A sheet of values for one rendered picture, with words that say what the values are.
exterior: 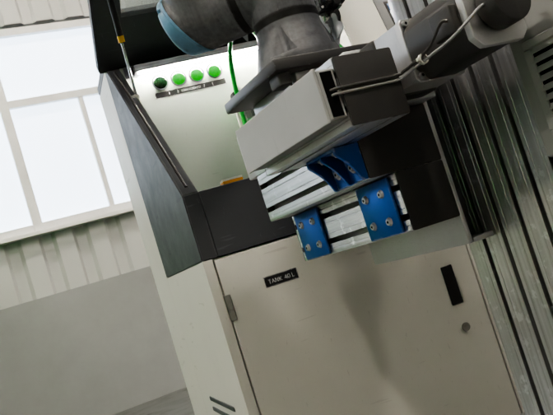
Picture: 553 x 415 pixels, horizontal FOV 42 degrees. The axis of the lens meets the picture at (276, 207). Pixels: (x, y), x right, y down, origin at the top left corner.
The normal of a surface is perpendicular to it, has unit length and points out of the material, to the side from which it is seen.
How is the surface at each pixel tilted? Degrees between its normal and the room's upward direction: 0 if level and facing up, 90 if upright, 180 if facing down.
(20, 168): 90
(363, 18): 76
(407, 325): 90
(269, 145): 90
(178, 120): 90
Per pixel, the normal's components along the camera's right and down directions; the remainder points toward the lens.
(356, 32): 0.21, -0.38
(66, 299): 0.40, -0.19
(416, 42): -0.86, 0.24
